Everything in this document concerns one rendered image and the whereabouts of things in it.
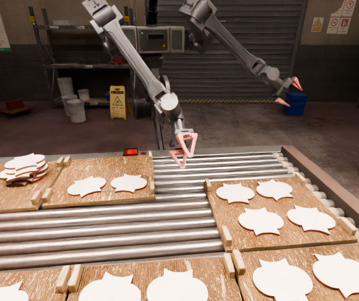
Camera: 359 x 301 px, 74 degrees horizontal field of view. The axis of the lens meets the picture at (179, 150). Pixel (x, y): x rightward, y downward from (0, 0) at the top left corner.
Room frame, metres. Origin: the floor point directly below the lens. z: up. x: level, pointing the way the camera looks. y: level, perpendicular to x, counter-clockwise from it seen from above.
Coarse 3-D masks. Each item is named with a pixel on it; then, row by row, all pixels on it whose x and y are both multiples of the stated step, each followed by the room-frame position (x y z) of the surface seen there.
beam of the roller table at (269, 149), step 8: (112, 152) 1.15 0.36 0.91; (120, 152) 1.15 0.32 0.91; (152, 152) 1.15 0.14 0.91; (160, 152) 1.15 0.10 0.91; (200, 152) 1.15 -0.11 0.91; (208, 152) 1.15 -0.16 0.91; (216, 152) 1.15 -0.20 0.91; (224, 152) 1.15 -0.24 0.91; (232, 152) 1.15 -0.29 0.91; (240, 152) 1.15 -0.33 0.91; (248, 152) 1.15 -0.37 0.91; (256, 152) 1.15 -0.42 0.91; (264, 152) 1.15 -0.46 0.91; (0, 160) 1.06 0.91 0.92; (8, 160) 1.06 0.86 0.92; (48, 160) 1.06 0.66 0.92; (56, 160) 1.06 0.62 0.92
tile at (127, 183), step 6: (126, 174) 0.87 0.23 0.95; (114, 180) 0.83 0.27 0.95; (120, 180) 0.83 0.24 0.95; (126, 180) 0.83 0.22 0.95; (132, 180) 0.83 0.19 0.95; (138, 180) 0.83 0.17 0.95; (144, 180) 0.83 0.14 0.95; (114, 186) 0.79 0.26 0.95; (120, 186) 0.79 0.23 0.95; (126, 186) 0.79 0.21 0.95; (132, 186) 0.79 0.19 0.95; (138, 186) 0.79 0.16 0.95; (144, 186) 0.79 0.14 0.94; (132, 192) 0.75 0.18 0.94
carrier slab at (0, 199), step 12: (0, 168) 0.94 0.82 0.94; (48, 168) 0.94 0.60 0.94; (60, 168) 0.94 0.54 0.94; (0, 180) 0.84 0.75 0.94; (48, 180) 0.84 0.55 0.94; (0, 192) 0.76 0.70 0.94; (12, 192) 0.76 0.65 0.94; (24, 192) 0.76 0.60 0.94; (0, 204) 0.69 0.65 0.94; (12, 204) 0.69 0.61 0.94; (24, 204) 0.69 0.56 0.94
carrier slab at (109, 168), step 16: (80, 160) 1.02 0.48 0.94; (96, 160) 1.02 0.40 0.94; (112, 160) 1.02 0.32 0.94; (128, 160) 1.02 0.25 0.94; (144, 160) 1.02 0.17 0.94; (64, 176) 0.88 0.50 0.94; (80, 176) 0.88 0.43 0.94; (96, 176) 0.88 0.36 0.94; (112, 176) 0.88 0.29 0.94; (144, 176) 0.88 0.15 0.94; (64, 192) 0.76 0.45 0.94; (112, 192) 0.76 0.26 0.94; (128, 192) 0.76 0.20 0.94; (144, 192) 0.76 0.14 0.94
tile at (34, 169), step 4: (36, 164) 0.88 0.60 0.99; (40, 164) 0.88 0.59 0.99; (44, 164) 0.89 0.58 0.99; (24, 168) 0.84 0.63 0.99; (28, 168) 0.84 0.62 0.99; (32, 168) 0.84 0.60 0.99; (36, 168) 0.85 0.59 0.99; (8, 172) 0.82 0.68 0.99; (12, 172) 0.82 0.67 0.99; (16, 172) 0.82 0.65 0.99; (20, 172) 0.82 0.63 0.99; (24, 172) 0.82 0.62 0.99; (28, 172) 0.83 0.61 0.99; (32, 172) 0.83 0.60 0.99; (16, 176) 0.80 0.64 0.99
